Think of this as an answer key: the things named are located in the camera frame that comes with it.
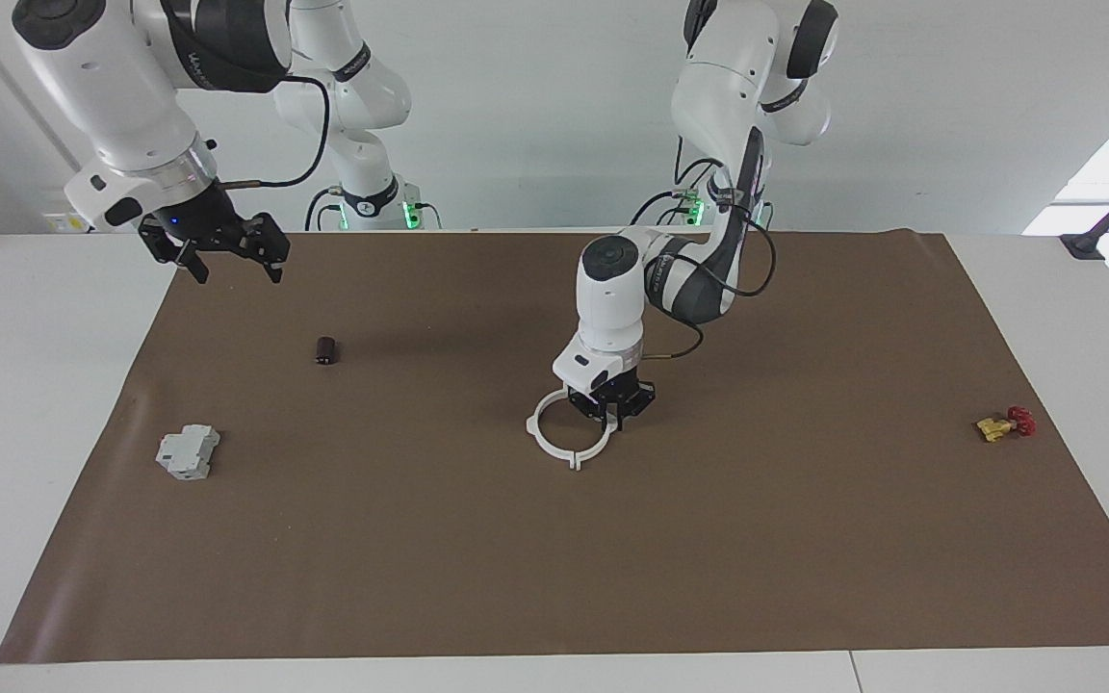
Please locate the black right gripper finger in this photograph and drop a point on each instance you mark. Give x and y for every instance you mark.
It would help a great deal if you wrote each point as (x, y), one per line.
(196, 267)
(273, 269)

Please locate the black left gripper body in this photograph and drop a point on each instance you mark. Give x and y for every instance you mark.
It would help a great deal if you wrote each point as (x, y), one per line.
(627, 397)

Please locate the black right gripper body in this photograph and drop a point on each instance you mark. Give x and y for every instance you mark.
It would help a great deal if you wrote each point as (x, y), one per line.
(213, 226)

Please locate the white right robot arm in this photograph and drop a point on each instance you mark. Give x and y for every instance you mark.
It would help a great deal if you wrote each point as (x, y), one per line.
(121, 96)

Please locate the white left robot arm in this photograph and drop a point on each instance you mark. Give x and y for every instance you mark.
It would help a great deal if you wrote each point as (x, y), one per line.
(612, 289)

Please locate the dark brown small cylinder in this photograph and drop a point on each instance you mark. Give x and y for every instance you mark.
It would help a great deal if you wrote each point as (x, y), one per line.
(326, 350)

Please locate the white power strip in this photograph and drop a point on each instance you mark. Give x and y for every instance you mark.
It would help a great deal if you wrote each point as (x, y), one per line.
(68, 222)

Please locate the brown table mat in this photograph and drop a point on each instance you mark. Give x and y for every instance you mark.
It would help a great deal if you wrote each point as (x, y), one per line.
(564, 558)

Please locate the grey circuit breaker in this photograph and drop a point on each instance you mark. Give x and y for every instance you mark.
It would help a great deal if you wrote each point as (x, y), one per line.
(187, 452)

